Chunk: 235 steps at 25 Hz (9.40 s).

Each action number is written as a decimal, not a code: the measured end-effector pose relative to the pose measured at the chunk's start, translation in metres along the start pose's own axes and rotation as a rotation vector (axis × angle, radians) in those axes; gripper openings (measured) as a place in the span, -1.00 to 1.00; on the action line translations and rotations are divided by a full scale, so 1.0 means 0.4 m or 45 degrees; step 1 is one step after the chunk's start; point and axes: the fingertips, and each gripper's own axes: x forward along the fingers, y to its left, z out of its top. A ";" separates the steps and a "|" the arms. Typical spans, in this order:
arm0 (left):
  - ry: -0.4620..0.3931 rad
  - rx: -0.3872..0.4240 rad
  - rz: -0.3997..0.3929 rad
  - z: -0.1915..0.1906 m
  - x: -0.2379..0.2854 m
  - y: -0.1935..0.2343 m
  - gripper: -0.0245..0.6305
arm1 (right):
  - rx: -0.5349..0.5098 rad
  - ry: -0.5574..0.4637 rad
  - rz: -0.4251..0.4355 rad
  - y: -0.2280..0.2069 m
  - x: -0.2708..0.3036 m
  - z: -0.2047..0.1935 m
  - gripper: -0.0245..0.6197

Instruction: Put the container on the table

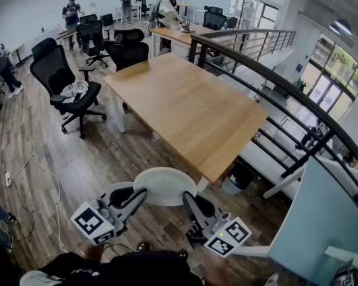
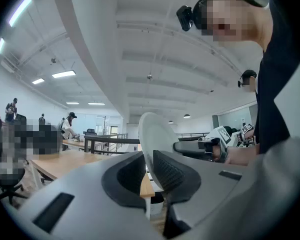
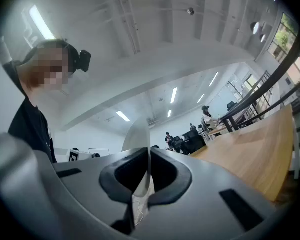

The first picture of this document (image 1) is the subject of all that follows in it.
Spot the light blue partition panel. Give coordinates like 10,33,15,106
268,156,358,286

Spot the black cable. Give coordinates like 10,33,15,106
10,178,36,240

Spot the black high-back office chair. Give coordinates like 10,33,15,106
103,28,150,72

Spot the person's black clothing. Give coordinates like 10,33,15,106
18,248,204,286

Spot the large glass window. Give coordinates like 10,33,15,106
308,32,358,122

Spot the black office chair with cloth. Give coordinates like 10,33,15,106
29,37,108,140

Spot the slim black office chair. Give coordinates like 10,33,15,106
135,0,150,20

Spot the person's white shoe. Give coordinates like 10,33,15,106
263,272,280,286

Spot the wooden table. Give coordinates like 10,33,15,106
102,52,270,192

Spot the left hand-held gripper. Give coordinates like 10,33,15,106
70,182,149,247

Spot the black metal railing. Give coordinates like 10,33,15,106
189,28,358,217

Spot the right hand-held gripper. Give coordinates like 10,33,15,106
183,190,253,259

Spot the white cable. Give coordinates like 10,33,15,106
9,153,69,253

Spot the wooden coat rack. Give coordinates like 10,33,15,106
237,0,249,30

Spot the person's left forearm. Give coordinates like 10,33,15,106
82,244,106,261

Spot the black mesh office chair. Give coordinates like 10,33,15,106
76,19,110,69

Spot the grey trash bin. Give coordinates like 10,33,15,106
220,161,256,197

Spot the person's right forearm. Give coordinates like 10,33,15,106
202,250,232,286

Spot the black office chair with headrest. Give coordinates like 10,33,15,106
202,6,228,31

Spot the white round container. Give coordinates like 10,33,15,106
132,166,197,207

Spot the patterned cloth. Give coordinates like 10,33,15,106
60,80,91,104

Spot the white desk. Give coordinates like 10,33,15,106
115,2,143,23

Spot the long wooden desk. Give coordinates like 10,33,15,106
150,23,225,57

